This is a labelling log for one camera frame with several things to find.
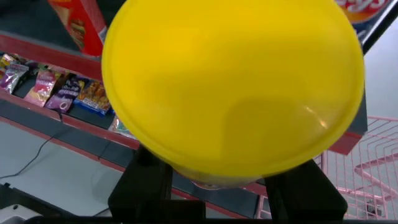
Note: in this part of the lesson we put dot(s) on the silver purple snack pack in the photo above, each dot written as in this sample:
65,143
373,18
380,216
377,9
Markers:
12,77

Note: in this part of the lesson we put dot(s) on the red and blue snack bag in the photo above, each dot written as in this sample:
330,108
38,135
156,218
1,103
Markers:
362,14

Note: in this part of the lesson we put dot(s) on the red snack box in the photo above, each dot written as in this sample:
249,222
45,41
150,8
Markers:
81,26

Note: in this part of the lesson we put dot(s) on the pink snack pack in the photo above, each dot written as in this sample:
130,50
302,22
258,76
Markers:
43,87

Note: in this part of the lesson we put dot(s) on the black shop shelf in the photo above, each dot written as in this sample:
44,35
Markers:
46,56

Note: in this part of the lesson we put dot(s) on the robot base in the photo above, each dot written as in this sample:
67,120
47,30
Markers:
21,210

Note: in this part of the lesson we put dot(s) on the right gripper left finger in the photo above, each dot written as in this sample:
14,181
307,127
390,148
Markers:
143,189

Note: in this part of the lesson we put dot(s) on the orange and blue snack pack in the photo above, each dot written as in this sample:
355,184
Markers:
94,97

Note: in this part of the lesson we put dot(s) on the pale green snack pack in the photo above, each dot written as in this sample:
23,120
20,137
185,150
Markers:
119,128

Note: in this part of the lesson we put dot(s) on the yellow snack pack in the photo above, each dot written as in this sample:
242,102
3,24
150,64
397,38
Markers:
5,62

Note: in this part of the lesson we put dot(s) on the pink shopping cart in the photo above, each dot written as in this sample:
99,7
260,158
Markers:
367,174

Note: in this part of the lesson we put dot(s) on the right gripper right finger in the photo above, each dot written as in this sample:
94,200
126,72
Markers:
306,193

